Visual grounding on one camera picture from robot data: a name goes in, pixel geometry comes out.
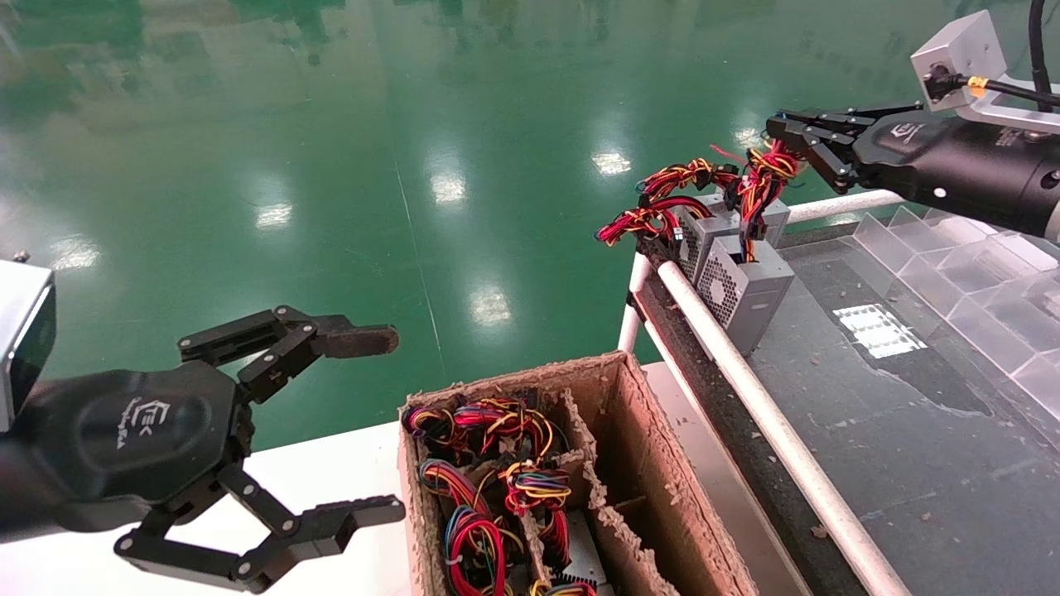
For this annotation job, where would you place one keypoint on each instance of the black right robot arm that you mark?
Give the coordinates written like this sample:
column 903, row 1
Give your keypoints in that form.
column 1045, row 199

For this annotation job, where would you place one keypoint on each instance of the plain grey power supply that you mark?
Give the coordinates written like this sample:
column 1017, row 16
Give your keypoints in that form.
column 679, row 174

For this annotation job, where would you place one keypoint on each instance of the worn brown cardboard box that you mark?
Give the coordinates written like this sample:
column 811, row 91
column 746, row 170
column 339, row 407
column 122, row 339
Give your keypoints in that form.
column 646, row 463

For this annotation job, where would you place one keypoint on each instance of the black pipe joint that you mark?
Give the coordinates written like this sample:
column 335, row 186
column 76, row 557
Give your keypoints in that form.
column 636, row 305
column 658, row 252

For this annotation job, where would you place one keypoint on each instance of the silver camera bracket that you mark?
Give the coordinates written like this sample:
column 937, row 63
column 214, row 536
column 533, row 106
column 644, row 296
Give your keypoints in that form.
column 1019, row 116

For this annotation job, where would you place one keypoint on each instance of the white pipe leg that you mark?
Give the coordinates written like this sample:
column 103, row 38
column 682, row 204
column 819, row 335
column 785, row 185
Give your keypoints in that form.
column 629, row 331

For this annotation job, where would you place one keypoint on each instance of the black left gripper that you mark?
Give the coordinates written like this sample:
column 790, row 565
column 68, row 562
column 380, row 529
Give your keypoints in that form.
column 124, row 439

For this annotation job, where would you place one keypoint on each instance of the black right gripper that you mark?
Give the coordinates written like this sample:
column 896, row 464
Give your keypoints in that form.
column 952, row 165

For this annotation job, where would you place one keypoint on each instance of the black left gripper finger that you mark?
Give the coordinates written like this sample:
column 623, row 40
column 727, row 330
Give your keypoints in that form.
column 356, row 339

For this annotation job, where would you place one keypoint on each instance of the white pipe cross rail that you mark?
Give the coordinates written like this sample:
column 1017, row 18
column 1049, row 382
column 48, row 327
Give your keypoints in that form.
column 836, row 207

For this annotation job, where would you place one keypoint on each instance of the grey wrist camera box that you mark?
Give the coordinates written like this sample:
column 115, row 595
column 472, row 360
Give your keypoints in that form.
column 961, row 50
column 21, row 331

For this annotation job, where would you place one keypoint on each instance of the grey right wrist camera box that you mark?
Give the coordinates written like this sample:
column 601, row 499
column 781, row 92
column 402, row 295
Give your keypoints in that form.
column 961, row 50

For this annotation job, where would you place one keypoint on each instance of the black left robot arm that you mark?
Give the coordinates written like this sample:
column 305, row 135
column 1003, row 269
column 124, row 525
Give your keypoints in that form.
column 10, row 497

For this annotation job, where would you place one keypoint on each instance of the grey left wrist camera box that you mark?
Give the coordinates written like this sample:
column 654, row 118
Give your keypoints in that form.
column 21, row 331

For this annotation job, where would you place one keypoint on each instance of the silver perforated power supply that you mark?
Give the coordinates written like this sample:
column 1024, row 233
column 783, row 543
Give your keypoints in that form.
column 704, row 228

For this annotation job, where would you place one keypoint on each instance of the clear acrylic divider rack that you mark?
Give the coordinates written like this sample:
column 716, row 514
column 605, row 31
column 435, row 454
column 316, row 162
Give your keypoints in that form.
column 977, row 314

